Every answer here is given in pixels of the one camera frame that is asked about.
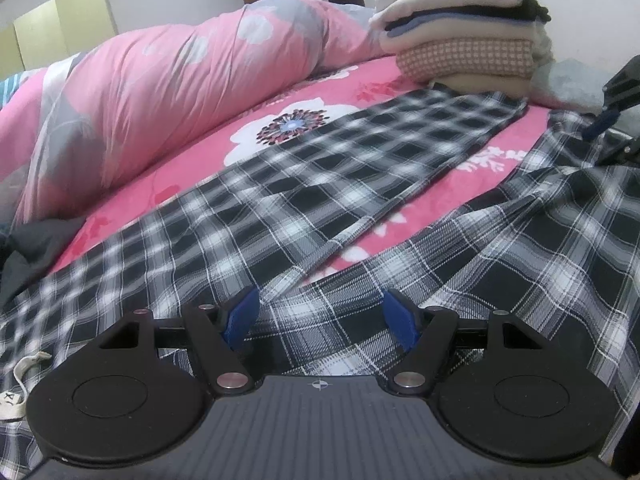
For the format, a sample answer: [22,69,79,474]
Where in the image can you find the pale yellow wardrobe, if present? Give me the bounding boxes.
[0,0,118,81]

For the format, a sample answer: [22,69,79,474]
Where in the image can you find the dark grey garment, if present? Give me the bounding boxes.
[0,215,88,306]

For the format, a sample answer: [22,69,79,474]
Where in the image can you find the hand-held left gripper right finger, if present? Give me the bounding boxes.
[382,288,551,396]

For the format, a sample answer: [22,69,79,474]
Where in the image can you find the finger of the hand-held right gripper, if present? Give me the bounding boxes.
[581,107,621,142]
[597,135,640,167]

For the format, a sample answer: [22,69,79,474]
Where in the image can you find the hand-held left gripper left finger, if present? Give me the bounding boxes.
[97,285,261,395]

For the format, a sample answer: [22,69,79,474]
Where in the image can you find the pink floral blanket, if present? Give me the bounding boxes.
[50,55,556,286]

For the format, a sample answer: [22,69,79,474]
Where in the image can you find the teal striped quilt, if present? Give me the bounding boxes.
[0,72,26,108]

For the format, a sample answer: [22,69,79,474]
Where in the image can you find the black white plaid pants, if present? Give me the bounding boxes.
[0,82,640,480]

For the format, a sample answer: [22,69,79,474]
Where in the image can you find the stack of folded clothes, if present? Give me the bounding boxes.
[369,0,556,98]

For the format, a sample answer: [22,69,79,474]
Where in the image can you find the light grey cloth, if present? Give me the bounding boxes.
[527,57,608,113]

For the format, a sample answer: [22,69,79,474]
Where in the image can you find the pink floral duvet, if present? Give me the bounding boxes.
[0,0,383,223]

